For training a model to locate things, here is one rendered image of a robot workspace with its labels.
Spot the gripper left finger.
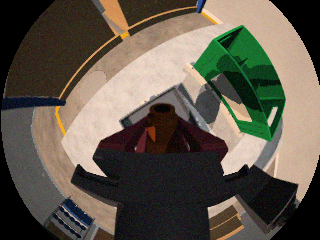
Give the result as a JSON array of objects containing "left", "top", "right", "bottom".
[{"left": 96, "top": 116, "right": 148, "bottom": 153}]

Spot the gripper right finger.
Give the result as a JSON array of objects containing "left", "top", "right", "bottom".
[{"left": 177, "top": 116, "right": 228, "bottom": 161}]

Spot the green divided crate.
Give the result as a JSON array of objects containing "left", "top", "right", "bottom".
[{"left": 193, "top": 25, "right": 286, "bottom": 142}]

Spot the brown glass bottle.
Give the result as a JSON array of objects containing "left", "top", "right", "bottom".
[{"left": 146, "top": 103, "right": 178, "bottom": 153}]

